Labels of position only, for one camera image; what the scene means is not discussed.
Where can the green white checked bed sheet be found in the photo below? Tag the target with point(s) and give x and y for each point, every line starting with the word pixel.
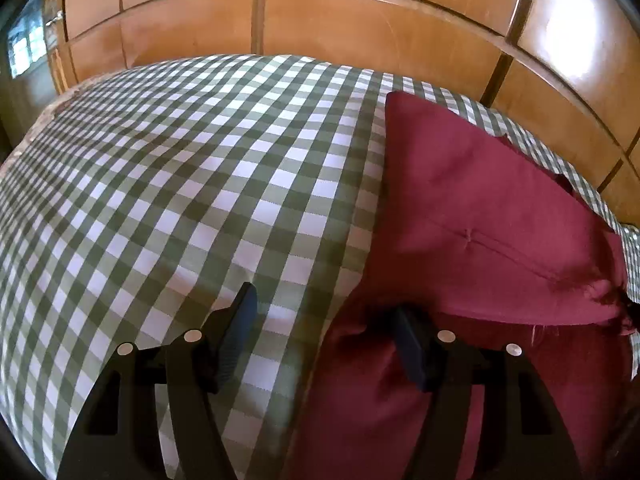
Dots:
pixel 200 185

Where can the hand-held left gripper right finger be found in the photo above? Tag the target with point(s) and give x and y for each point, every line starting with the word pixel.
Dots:
pixel 411 342

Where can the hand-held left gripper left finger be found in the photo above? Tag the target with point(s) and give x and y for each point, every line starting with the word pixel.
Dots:
pixel 239 317

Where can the window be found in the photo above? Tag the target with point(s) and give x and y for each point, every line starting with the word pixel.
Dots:
pixel 27 40

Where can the dark red cardigan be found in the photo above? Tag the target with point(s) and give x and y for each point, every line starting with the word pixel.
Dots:
pixel 480 210

